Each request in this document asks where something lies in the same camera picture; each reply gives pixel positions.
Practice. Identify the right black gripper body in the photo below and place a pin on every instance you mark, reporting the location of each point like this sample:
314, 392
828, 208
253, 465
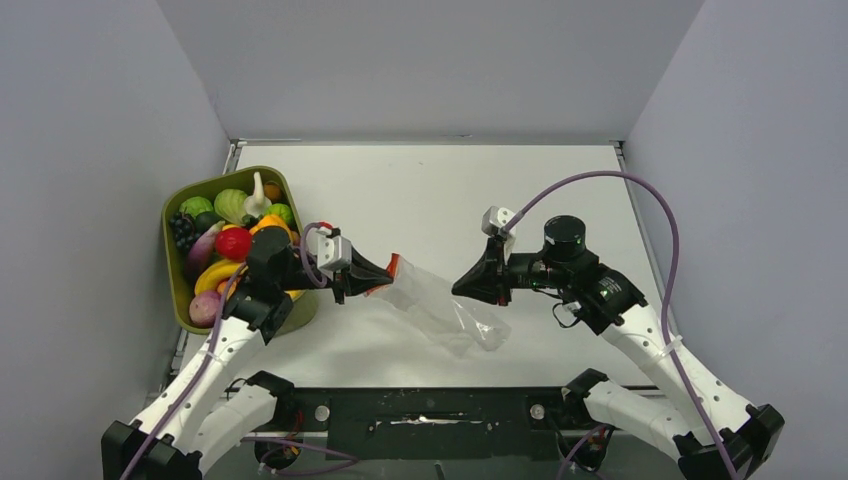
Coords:
518, 271

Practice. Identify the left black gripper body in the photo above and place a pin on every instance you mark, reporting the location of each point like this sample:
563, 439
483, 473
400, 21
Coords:
340, 280

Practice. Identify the clear zip bag orange zipper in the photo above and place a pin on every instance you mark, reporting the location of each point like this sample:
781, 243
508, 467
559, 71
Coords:
425, 300

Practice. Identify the red toy apple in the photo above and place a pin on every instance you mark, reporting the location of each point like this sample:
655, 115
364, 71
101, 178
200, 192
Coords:
233, 243

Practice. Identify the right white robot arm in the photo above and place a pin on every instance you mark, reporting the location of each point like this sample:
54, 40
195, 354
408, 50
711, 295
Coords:
710, 431

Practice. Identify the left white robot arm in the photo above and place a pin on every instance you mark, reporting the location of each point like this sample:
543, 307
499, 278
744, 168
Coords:
186, 429

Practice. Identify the olive green food bin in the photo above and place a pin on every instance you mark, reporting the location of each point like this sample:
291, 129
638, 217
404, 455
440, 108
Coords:
181, 290

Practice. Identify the orange toy bell pepper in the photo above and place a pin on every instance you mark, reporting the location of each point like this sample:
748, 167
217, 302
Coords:
271, 220

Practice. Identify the small orange toy fruit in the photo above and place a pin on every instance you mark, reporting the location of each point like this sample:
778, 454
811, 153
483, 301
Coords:
273, 192

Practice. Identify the white toy garlic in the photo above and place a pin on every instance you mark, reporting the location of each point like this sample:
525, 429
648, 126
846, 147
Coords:
257, 202

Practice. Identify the peach toy fruit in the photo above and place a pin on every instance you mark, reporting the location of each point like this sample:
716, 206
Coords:
227, 286

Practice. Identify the yellow toy banana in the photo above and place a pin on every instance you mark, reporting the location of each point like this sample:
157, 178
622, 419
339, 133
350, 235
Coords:
217, 275

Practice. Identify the light green toy lettuce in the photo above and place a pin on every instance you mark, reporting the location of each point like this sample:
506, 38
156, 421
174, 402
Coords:
229, 205

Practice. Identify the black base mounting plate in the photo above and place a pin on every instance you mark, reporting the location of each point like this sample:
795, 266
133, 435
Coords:
434, 423

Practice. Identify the purple toy onion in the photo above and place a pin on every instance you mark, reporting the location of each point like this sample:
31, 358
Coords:
203, 309

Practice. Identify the purple toy eggplant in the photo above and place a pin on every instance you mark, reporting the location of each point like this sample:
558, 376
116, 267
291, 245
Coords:
200, 253

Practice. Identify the dark green toy avocado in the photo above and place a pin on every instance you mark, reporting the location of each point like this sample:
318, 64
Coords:
204, 221

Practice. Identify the green toy cabbage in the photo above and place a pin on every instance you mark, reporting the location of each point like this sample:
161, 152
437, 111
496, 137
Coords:
194, 206

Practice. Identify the black toy grapes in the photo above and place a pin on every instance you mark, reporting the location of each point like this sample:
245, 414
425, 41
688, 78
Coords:
184, 231

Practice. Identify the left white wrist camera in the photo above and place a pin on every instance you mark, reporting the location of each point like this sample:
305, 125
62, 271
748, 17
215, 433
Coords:
335, 251

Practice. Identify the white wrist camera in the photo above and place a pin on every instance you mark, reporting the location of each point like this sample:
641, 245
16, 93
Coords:
335, 251
494, 222

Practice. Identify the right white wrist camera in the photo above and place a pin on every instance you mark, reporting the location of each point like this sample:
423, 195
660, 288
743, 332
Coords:
494, 222

